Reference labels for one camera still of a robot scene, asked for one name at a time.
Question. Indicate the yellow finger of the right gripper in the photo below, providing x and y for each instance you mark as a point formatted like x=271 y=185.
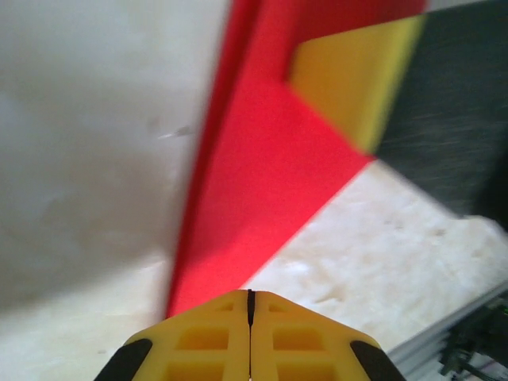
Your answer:
x=436 y=99

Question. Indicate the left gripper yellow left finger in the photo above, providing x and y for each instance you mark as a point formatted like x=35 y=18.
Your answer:
x=198 y=349

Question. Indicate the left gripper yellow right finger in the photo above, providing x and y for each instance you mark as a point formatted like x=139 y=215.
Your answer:
x=309 y=349

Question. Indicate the red square paper sheet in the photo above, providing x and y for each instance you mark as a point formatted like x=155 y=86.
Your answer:
x=258 y=178

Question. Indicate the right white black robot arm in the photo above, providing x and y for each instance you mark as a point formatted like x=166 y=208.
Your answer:
x=476 y=349

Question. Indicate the long aluminium mounting rail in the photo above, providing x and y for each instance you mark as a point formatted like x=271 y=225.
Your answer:
x=412 y=353

